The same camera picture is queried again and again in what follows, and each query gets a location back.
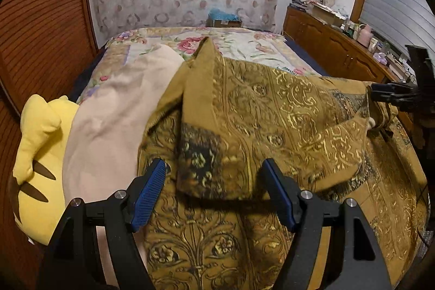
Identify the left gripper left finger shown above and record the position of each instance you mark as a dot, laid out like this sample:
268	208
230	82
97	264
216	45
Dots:
72	258

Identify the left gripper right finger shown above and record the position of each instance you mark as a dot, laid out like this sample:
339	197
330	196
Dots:
333	243

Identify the gold brown patterned scarf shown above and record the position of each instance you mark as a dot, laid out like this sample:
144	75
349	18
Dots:
214	226

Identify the person's right hand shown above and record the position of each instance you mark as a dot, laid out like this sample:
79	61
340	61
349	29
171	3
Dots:
371	123

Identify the yellow plush toy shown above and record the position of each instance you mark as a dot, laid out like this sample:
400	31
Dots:
35	186

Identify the pink bottle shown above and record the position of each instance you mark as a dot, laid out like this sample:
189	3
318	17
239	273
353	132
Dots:
365	35

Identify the wooden sideboard cabinet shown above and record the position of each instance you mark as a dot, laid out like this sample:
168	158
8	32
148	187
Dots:
337	54

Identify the grey window blind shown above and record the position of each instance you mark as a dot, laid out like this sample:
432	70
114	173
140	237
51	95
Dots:
401	22

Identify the beige folded cloth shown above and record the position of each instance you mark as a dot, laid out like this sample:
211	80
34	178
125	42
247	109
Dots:
101	152

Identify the floral bedspread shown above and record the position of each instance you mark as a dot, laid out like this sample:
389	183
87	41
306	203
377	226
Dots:
265	48

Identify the blue item on box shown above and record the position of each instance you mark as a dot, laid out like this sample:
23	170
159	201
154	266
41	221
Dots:
218	15

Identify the wooden slatted wardrobe door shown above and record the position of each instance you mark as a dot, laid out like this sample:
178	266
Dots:
45	44

